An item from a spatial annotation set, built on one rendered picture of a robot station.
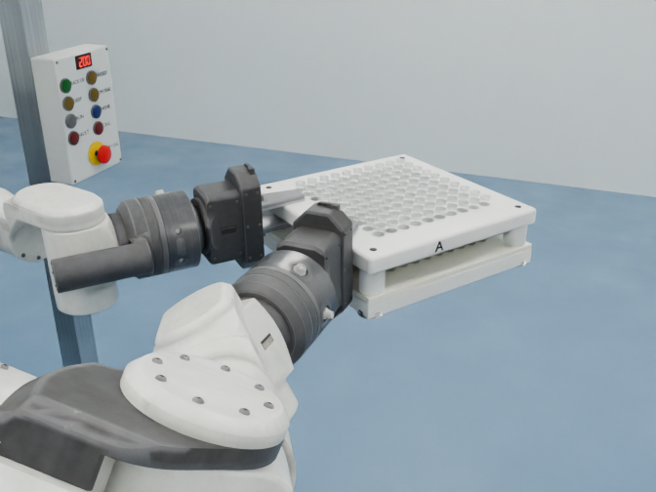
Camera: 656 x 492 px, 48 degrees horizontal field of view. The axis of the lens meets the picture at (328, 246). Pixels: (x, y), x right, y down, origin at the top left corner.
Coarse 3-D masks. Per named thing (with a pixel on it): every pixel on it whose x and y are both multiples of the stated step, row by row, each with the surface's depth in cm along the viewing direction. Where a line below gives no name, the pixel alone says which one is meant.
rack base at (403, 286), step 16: (272, 240) 90; (496, 240) 88; (432, 256) 84; (448, 256) 84; (464, 256) 84; (480, 256) 84; (496, 256) 85; (512, 256) 86; (528, 256) 88; (352, 272) 80; (400, 272) 81; (416, 272) 81; (432, 272) 81; (448, 272) 81; (464, 272) 82; (480, 272) 84; (496, 272) 86; (352, 288) 77; (400, 288) 77; (416, 288) 79; (432, 288) 80; (448, 288) 82; (352, 304) 78; (368, 304) 76; (384, 304) 77; (400, 304) 78
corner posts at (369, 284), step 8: (504, 232) 87; (512, 232) 86; (520, 232) 86; (504, 240) 87; (512, 240) 86; (520, 240) 86; (360, 272) 76; (384, 272) 76; (360, 280) 76; (368, 280) 75; (376, 280) 75; (384, 280) 76; (360, 288) 76; (368, 288) 76; (376, 288) 76; (384, 288) 77
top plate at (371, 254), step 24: (432, 168) 98; (264, 192) 90; (480, 192) 90; (288, 216) 85; (456, 216) 83; (480, 216) 83; (504, 216) 83; (528, 216) 85; (360, 240) 77; (384, 240) 77; (408, 240) 77; (432, 240) 78; (456, 240) 80; (360, 264) 75; (384, 264) 74
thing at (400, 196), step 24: (384, 168) 95; (408, 168) 95; (336, 192) 88; (360, 192) 88; (384, 192) 87; (408, 192) 87; (432, 192) 88; (456, 192) 87; (384, 216) 81; (408, 216) 82
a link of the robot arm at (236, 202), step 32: (160, 192) 81; (224, 192) 81; (256, 192) 82; (160, 224) 77; (192, 224) 79; (224, 224) 82; (256, 224) 83; (192, 256) 80; (224, 256) 83; (256, 256) 85
